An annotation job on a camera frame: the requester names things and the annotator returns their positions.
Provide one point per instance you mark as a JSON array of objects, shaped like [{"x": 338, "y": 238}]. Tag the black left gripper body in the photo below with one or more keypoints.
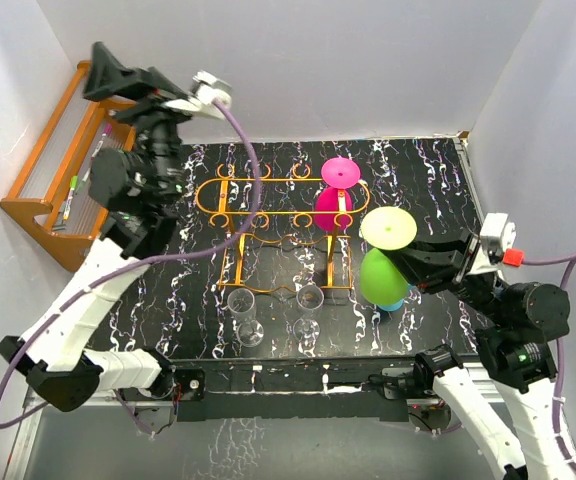
[{"x": 156, "y": 136}]

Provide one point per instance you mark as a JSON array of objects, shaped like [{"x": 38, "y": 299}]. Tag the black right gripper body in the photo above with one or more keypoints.
[{"x": 479, "y": 291}]

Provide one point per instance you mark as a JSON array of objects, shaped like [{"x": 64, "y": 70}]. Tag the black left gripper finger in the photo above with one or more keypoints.
[
  {"x": 148, "y": 109},
  {"x": 108, "y": 77}
]

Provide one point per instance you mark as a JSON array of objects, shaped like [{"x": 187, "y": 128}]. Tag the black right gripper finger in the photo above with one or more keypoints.
[
  {"x": 430, "y": 272},
  {"x": 422, "y": 245}
]

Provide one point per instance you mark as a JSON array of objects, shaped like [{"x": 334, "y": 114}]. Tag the green wine glass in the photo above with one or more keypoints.
[{"x": 384, "y": 229}]

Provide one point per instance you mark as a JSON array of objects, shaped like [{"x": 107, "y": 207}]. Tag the pink wine glass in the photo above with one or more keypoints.
[{"x": 339, "y": 174}]

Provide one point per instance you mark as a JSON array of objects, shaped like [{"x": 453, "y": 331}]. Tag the clear wine glass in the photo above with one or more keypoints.
[
  {"x": 242, "y": 305},
  {"x": 306, "y": 329}
]

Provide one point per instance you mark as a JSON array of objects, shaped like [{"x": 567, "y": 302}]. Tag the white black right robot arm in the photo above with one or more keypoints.
[{"x": 514, "y": 351}]

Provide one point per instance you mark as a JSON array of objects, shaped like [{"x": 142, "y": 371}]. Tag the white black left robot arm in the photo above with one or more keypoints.
[{"x": 137, "y": 187}]

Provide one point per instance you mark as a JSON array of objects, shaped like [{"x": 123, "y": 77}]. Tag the blue wine glass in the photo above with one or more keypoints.
[{"x": 393, "y": 306}]

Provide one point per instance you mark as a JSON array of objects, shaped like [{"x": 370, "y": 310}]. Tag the orange wooden shelf rack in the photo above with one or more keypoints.
[{"x": 37, "y": 197}]

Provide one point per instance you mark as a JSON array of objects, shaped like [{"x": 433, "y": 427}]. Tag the pink capped marker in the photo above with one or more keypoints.
[{"x": 107, "y": 130}]

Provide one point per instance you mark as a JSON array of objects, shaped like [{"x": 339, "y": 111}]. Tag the green capped marker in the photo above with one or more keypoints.
[{"x": 74, "y": 187}]

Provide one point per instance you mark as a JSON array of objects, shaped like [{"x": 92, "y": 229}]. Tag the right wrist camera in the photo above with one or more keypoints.
[{"x": 495, "y": 246}]

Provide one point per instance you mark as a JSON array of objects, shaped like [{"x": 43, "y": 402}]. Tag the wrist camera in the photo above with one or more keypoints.
[
  {"x": 208, "y": 97},
  {"x": 495, "y": 246}
]

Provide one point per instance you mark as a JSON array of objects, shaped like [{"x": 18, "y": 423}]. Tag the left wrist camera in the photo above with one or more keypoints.
[{"x": 208, "y": 97}]

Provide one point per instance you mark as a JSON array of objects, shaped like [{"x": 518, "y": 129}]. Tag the gold wire wine glass rack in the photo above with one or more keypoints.
[{"x": 284, "y": 249}]

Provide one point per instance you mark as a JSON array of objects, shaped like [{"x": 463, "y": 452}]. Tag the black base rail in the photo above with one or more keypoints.
[{"x": 377, "y": 387}]

